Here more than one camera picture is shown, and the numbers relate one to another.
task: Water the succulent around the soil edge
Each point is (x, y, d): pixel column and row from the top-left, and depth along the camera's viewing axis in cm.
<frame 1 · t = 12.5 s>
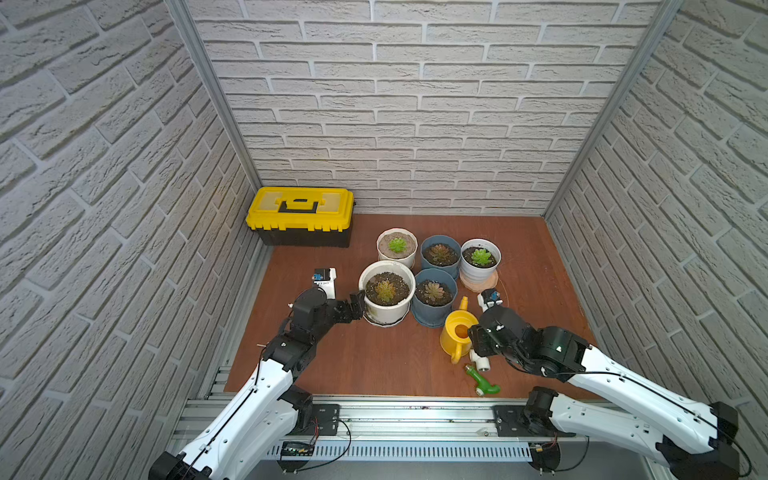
left hand: (345, 286, 80), fingers open
right hand: (478, 330, 75), fingers open
yellow black toolbox: (301, 216, 99), point 17 cm above the table
white pot green succulent back: (397, 244, 97), point 13 cm above the table
blue pot succulent back: (441, 252, 97), point 11 cm above the table
white pot green succulent right: (479, 260, 97), point 10 cm above the table
blue pot succulent front: (435, 291, 89), point 10 cm above the table
large white pot succulent: (388, 287, 88), point 11 cm above the table
yellow watering can: (454, 336, 79), point 11 cm above the table
white pipe elbow fitting: (483, 363, 83), point 3 cm above the table
green pipe fitting: (482, 387, 79), point 2 cm above the table

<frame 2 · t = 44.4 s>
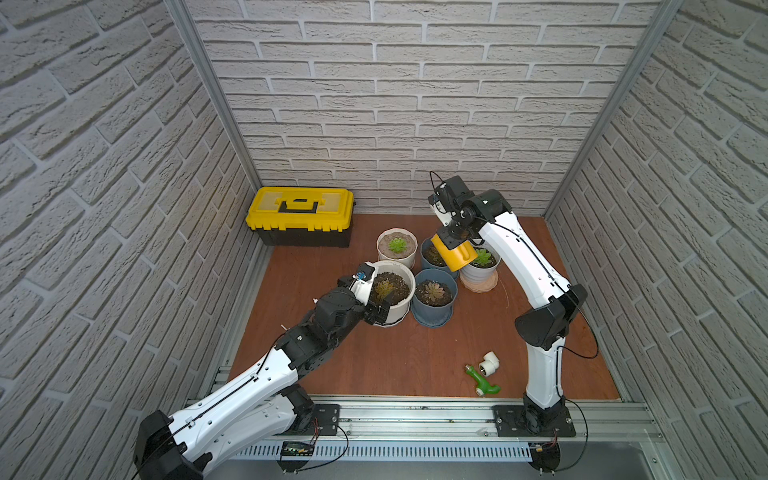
left hand: (372, 275, 75), fingers open
right hand: (460, 232, 82), fingers closed
yellow watering can: (458, 257, 83), point 22 cm above the table
white pipe elbow fitting: (489, 364, 82), point 3 cm above the table
the other named things where they were.

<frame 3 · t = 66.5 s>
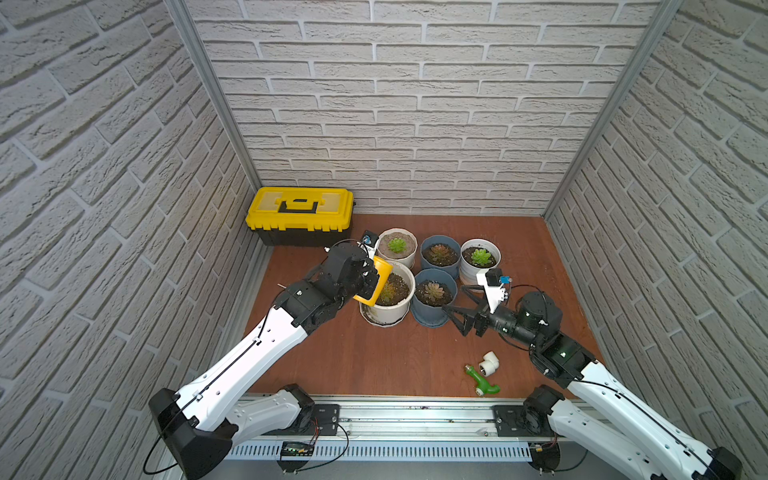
left hand: (363, 257, 73), fingers closed
right hand: (457, 297, 70), fingers open
yellow watering can: (384, 270, 77), point 24 cm above the table
the other named things where they were.

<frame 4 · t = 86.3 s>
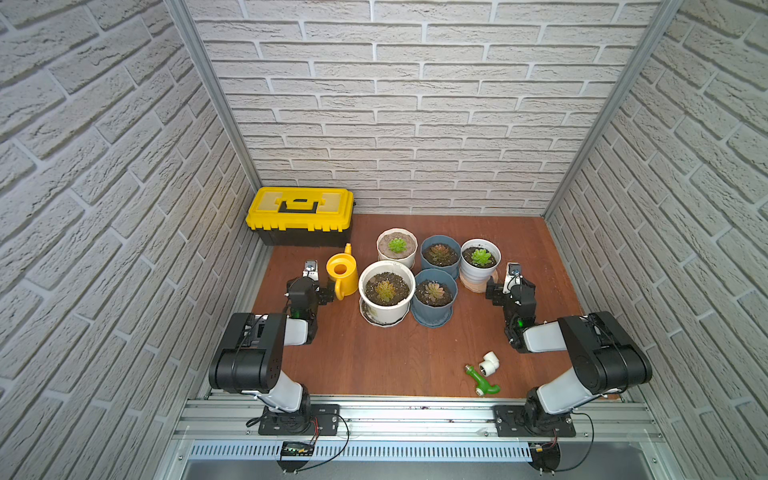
left hand: (304, 275, 94), fingers open
right hand: (511, 278, 93), fingers open
yellow watering can: (342, 268, 92), point 12 cm above the table
the other named things where they were.

